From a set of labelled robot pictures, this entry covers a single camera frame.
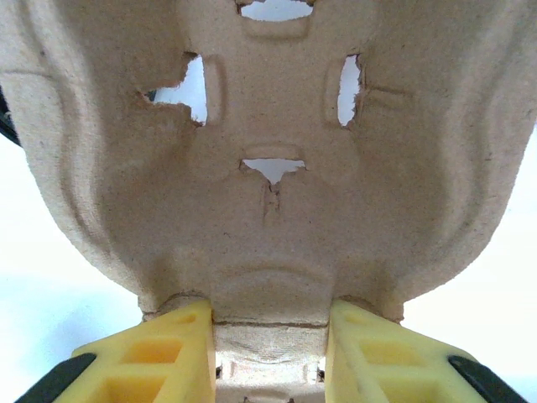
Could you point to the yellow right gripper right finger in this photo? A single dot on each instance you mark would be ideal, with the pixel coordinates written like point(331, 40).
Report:
point(340, 348)

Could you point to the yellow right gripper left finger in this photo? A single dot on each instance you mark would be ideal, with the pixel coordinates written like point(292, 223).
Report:
point(201, 348)

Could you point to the brown pulp cup carrier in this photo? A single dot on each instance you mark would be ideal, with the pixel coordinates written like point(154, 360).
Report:
point(268, 235)

